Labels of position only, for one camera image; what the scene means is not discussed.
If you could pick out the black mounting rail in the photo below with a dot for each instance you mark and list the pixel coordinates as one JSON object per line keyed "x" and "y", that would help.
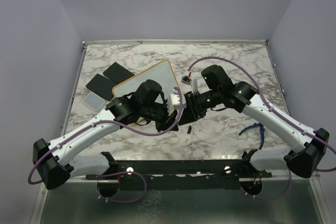
{"x": 192, "y": 174}

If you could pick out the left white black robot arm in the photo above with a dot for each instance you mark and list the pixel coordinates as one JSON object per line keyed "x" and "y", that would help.
{"x": 58, "y": 160}

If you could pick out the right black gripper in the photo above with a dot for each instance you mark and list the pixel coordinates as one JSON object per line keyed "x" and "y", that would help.
{"x": 193, "y": 111}

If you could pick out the black rectangular pad lower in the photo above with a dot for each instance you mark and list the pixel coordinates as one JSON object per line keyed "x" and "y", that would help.
{"x": 101, "y": 86}

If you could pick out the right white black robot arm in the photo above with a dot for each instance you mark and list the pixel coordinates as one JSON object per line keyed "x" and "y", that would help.
{"x": 306, "y": 146}

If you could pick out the black rectangular pad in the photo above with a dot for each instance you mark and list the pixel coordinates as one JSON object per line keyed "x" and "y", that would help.
{"x": 117, "y": 73}
{"x": 101, "y": 86}

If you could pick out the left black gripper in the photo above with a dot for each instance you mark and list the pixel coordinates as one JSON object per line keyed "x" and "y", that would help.
{"x": 168, "y": 121}

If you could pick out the black marker cap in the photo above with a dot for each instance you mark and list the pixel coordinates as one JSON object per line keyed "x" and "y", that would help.
{"x": 189, "y": 129}

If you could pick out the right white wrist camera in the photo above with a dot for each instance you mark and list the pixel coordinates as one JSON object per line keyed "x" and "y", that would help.
{"x": 192, "y": 82}

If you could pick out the grey white eraser block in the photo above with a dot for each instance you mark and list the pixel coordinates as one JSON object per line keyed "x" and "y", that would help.
{"x": 93, "y": 101}

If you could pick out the black rectangular pad upper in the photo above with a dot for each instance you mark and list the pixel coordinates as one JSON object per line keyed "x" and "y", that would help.
{"x": 117, "y": 73}

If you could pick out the yellow framed whiteboard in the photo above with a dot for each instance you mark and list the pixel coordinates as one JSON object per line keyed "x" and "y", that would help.
{"x": 162, "y": 73}

